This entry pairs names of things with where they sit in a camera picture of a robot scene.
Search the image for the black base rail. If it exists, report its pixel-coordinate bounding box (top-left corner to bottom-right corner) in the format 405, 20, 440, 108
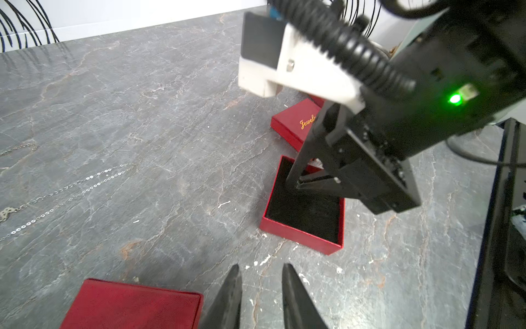
465, 119, 525, 328

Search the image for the silver chain necklace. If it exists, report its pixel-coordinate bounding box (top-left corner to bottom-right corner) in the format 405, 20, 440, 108
0, 140, 40, 158
0, 163, 134, 241

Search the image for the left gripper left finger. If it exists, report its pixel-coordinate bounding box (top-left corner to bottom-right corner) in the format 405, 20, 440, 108
200, 264, 242, 329

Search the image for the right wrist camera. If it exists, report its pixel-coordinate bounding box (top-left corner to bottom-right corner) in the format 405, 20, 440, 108
238, 12, 365, 114

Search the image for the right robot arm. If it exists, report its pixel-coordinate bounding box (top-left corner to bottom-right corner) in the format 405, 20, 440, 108
273, 1, 525, 214

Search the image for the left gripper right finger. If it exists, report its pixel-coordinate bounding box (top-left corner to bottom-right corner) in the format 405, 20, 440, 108
282, 263, 328, 329

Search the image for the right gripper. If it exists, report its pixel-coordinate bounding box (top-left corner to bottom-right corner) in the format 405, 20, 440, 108
285, 102, 421, 215

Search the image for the red jewelry box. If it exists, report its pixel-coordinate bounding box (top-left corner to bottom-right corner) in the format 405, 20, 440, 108
259, 155, 346, 256
60, 278, 204, 328

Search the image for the left red jewelry box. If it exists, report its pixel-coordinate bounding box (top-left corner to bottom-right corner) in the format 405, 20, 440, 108
60, 278, 204, 328

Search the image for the middle red jewelry box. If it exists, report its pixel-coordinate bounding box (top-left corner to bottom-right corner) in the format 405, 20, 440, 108
259, 155, 346, 256

